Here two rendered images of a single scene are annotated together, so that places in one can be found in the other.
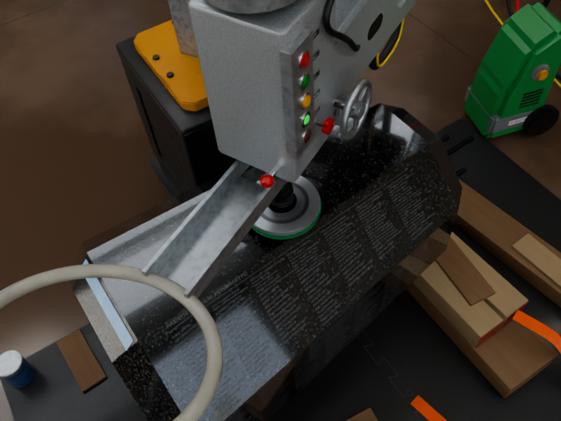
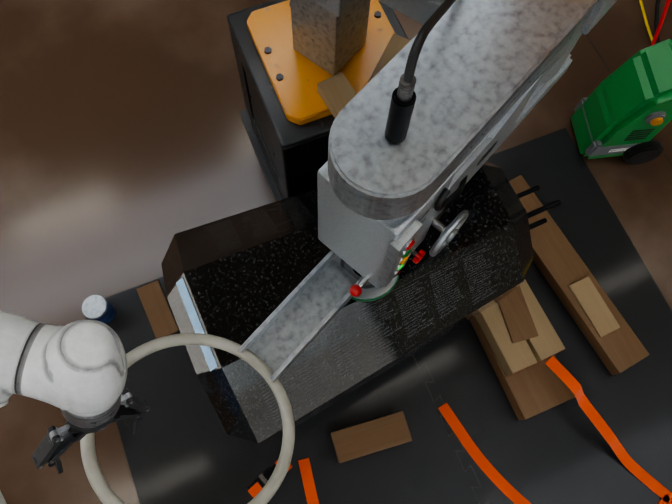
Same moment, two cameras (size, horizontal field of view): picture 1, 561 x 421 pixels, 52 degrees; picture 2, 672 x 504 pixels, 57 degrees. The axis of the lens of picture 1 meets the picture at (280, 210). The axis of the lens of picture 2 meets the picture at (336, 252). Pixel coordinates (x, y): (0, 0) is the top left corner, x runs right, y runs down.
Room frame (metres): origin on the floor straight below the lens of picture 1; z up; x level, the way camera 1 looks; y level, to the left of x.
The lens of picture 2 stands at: (0.42, 0.07, 2.69)
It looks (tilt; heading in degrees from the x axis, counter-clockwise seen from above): 72 degrees down; 1
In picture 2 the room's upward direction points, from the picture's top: 4 degrees clockwise
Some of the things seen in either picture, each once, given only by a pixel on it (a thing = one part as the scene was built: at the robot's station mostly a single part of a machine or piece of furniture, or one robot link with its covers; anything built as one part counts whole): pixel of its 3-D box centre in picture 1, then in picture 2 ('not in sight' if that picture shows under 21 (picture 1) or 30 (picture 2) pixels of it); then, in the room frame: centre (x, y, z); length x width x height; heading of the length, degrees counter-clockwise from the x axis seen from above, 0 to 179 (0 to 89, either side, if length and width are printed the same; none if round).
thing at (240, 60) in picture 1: (289, 58); (398, 188); (1.06, -0.05, 1.30); 0.36 x 0.22 x 0.45; 144
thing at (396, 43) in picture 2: not in sight; (393, 63); (1.76, -0.05, 0.80); 0.20 x 0.10 x 0.05; 158
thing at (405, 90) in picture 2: not in sight; (401, 109); (0.99, -0.01, 1.76); 0.04 x 0.04 x 0.17
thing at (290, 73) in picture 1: (298, 98); (398, 254); (0.87, -0.06, 1.35); 0.08 x 0.03 x 0.28; 144
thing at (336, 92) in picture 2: not in sight; (343, 103); (1.58, 0.11, 0.81); 0.20 x 0.10 x 0.05; 36
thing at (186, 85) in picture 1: (214, 48); (329, 48); (1.83, 0.19, 0.76); 0.49 x 0.49 x 0.05; 28
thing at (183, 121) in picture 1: (228, 122); (328, 106); (1.83, 0.19, 0.37); 0.66 x 0.66 x 0.74; 28
